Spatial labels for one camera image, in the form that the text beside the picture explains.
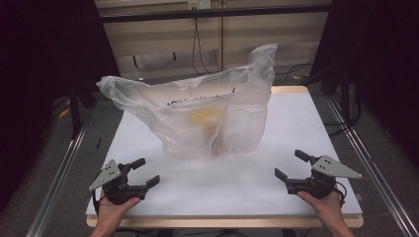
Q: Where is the person's right hand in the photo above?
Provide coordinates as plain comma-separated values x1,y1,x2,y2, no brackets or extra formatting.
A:
295,192,344,228

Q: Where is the black metal stand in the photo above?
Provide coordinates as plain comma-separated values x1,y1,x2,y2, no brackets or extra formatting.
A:
68,75,97,140

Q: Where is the person's left hand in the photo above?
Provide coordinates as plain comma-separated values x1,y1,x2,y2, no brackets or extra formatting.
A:
97,196,142,231

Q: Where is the white table with wooden edge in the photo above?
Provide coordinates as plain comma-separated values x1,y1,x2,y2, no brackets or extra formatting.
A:
85,85,365,229

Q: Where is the yellow item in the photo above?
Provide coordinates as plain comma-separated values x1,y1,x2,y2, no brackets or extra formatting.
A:
190,108,222,126

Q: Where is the translucent white plastic bag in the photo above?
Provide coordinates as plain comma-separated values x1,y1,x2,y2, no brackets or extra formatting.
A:
96,42,279,161

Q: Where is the left hand-held gripper cable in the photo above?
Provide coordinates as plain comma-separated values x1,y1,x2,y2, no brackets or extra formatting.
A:
92,190,102,215

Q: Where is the metal floor rail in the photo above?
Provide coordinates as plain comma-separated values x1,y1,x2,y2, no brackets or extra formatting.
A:
325,95,419,237
25,108,95,237

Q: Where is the hand-held gripper cable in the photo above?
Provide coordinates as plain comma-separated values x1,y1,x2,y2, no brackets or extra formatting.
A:
333,181,348,202
92,190,102,215

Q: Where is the black wall cable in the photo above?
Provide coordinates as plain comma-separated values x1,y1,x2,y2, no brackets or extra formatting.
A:
192,18,211,75

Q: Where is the white power outlet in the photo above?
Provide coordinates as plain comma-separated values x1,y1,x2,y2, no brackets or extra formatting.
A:
187,0,211,10

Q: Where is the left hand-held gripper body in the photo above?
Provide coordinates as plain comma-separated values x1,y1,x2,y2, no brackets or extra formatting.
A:
88,159,147,205

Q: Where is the right hand-held gripper cable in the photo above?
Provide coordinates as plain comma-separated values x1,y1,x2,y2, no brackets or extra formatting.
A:
333,181,348,202

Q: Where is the black horizontal bar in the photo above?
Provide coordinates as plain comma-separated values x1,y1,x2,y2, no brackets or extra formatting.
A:
98,3,333,24

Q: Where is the black curtain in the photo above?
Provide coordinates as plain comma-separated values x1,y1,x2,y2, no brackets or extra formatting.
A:
310,0,419,167
0,0,122,211

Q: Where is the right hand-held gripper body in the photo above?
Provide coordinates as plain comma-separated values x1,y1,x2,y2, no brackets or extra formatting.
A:
286,154,364,199

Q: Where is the black floor cable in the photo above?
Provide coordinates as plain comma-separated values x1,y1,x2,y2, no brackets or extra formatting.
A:
274,58,315,87
323,84,363,137

